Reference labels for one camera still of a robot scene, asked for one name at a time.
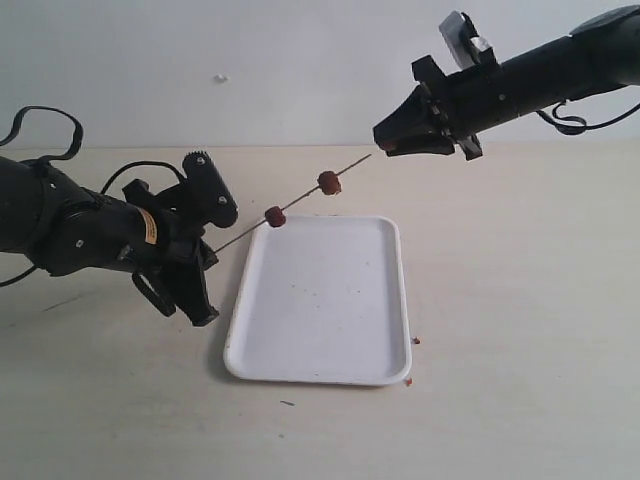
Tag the thin metal skewer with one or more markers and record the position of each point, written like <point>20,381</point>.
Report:
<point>300,198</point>

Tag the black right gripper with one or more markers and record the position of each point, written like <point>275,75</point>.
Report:
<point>443,112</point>

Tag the white rectangular tray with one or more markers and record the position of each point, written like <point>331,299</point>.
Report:
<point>322,300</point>

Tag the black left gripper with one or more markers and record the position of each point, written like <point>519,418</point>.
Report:
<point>169,265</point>

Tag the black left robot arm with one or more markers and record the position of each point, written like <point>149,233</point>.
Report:
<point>62,228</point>

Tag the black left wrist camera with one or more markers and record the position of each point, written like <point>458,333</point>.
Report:
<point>210,197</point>

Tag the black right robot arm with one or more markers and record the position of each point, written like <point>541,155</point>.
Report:
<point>598,57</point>

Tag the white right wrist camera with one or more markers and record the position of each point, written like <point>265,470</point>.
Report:
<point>467,47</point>

